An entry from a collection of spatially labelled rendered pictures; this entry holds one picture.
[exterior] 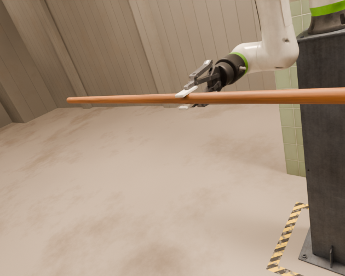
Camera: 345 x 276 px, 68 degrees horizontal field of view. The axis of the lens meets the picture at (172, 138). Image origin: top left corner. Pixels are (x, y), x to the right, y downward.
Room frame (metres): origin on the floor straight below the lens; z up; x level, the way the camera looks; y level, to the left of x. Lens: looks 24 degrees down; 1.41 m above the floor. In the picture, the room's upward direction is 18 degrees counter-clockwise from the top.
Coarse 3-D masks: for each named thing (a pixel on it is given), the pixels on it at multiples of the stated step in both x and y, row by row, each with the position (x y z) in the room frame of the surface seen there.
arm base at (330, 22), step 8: (312, 16) 0.96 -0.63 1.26; (320, 16) 0.92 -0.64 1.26; (328, 16) 0.91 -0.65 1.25; (336, 16) 0.89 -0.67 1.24; (344, 16) 0.89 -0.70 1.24; (312, 24) 0.96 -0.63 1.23; (320, 24) 0.92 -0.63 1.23; (328, 24) 0.90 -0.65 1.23; (336, 24) 0.89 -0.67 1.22; (344, 24) 0.88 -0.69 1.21; (312, 32) 0.95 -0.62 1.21; (320, 32) 0.91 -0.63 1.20
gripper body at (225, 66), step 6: (216, 66) 0.79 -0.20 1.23; (222, 66) 0.79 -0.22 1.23; (228, 66) 0.80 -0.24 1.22; (210, 72) 0.78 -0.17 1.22; (216, 72) 0.79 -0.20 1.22; (222, 72) 0.79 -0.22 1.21; (228, 72) 0.78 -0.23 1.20; (216, 78) 0.78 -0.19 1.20; (222, 78) 0.80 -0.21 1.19; (228, 78) 0.78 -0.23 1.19; (210, 84) 0.77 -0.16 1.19; (222, 84) 0.80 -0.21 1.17; (216, 90) 0.78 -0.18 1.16
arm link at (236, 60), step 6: (228, 54) 0.87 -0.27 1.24; (234, 54) 0.85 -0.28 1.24; (222, 60) 0.84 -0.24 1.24; (228, 60) 0.82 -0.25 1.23; (234, 60) 0.82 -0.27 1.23; (240, 60) 0.83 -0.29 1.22; (234, 66) 0.81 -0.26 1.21; (240, 66) 0.81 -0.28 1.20; (234, 72) 0.81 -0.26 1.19; (240, 72) 0.81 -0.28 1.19; (234, 78) 0.81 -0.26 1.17; (228, 84) 0.83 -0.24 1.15
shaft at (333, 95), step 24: (96, 96) 1.09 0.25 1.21; (120, 96) 0.94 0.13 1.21; (144, 96) 0.83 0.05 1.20; (168, 96) 0.74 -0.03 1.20; (192, 96) 0.67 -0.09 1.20; (216, 96) 0.60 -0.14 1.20; (240, 96) 0.55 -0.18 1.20; (264, 96) 0.51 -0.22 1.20; (288, 96) 0.47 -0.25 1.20; (312, 96) 0.44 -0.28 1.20; (336, 96) 0.40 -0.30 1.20
